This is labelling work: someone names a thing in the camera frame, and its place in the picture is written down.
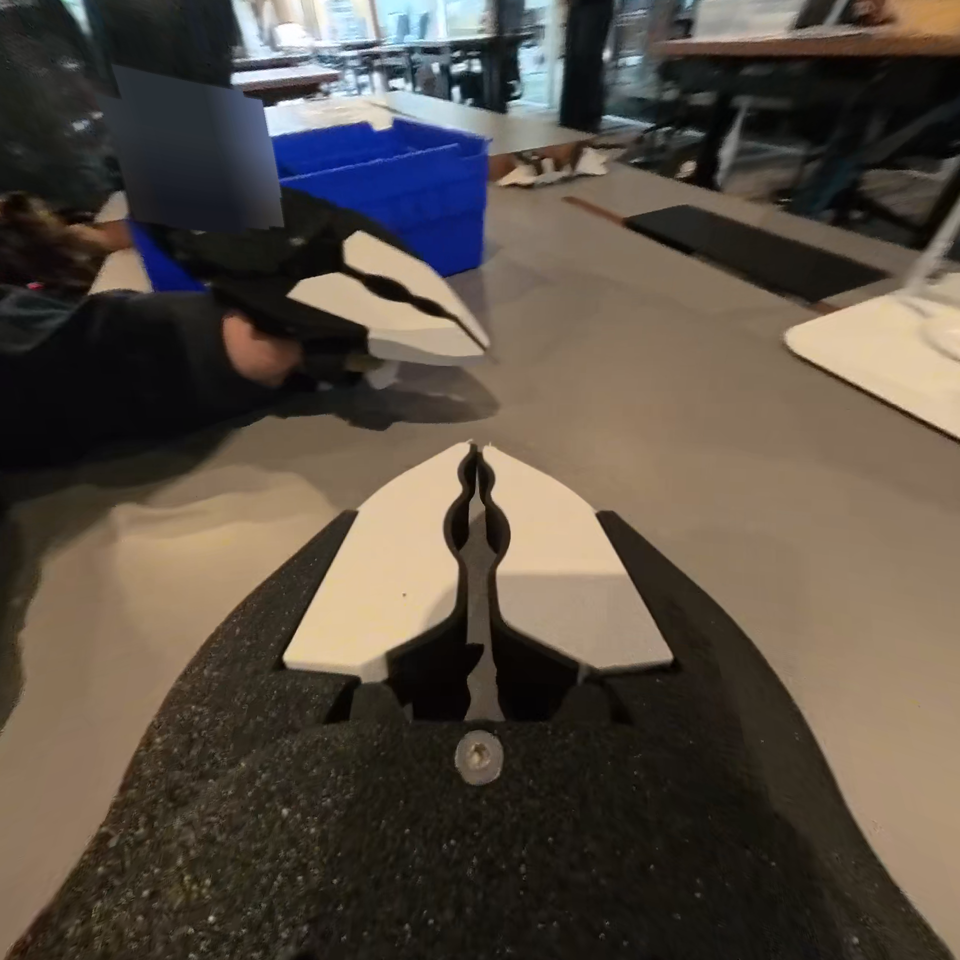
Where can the black padded chair headrest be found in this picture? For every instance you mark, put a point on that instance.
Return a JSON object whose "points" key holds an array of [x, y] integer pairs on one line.
{"points": [[165, 37]]}

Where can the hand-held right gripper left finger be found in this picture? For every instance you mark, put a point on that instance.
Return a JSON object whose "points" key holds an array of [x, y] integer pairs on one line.
{"points": [[382, 570]]}

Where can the person's left forearm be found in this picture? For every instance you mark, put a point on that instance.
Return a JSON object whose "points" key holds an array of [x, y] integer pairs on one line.
{"points": [[112, 375]]}

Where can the blue plastic bin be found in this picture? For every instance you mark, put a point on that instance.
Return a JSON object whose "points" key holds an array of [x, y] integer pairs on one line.
{"points": [[405, 187]]}

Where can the black mesh office chair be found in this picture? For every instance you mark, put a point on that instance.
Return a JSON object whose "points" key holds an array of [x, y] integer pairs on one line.
{"points": [[45, 97]]}

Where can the person's left hand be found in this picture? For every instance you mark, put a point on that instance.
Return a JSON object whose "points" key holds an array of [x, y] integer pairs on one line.
{"points": [[259, 352]]}

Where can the black rectangular mat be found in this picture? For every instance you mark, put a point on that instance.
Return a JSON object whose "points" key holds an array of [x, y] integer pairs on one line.
{"points": [[750, 247]]}

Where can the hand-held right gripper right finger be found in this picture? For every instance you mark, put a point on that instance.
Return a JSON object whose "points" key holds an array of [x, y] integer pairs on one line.
{"points": [[570, 570]]}

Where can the white crumpled pieces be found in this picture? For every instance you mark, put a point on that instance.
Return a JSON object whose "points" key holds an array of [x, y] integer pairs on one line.
{"points": [[555, 169]]}

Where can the wooden desk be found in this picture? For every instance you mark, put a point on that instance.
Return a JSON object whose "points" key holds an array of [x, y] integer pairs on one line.
{"points": [[787, 43]]}

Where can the dark patterned bag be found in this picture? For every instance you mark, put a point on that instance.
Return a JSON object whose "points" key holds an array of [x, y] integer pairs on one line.
{"points": [[41, 240]]}

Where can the light grey table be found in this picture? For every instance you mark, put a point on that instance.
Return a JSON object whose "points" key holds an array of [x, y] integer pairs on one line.
{"points": [[465, 120]]}

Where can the brown wooden table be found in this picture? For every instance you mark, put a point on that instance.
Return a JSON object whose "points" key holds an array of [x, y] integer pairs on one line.
{"points": [[289, 79]]}

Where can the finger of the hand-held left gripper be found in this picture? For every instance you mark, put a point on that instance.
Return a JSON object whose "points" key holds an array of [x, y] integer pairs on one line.
{"points": [[409, 266], [375, 322]]}

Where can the white flat board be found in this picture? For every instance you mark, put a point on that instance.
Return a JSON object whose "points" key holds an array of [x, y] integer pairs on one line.
{"points": [[877, 352]]}

